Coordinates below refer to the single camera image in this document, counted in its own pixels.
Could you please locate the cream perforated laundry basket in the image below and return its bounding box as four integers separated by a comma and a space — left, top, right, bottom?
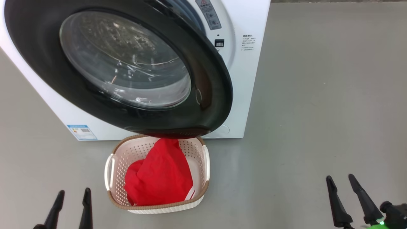
104, 134, 210, 214

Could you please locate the blue energy label sticker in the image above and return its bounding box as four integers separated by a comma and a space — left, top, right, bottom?
67, 124, 98, 141

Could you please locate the grey rubber door gasket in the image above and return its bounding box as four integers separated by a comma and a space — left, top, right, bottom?
153, 0, 208, 34

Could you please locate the white front-load washing machine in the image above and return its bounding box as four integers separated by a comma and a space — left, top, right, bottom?
0, 0, 271, 141

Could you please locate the grey warning label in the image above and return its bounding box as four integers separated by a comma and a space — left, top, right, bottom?
195, 0, 222, 31

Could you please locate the red and white garment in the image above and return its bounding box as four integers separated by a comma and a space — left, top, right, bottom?
124, 138, 196, 206

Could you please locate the round white filter cover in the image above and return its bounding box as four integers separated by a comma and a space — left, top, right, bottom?
203, 124, 230, 138

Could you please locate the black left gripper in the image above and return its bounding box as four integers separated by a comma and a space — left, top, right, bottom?
33, 188, 93, 229

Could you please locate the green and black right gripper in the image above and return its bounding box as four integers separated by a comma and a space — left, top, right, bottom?
326, 174, 407, 229

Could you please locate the dark round glass washer door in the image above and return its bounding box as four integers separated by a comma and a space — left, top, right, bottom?
4, 0, 233, 139

